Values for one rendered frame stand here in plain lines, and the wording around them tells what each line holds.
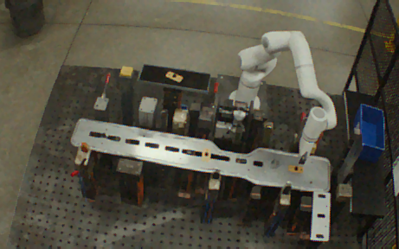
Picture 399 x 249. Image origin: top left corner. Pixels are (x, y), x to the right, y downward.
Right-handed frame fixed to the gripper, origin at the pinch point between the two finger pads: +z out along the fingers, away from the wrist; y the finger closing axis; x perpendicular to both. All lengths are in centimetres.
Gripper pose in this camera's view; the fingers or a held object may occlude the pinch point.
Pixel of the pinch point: (301, 155)
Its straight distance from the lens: 227.3
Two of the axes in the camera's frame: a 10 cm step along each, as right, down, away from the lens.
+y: -1.5, 7.5, -6.4
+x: 9.8, 1.7, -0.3
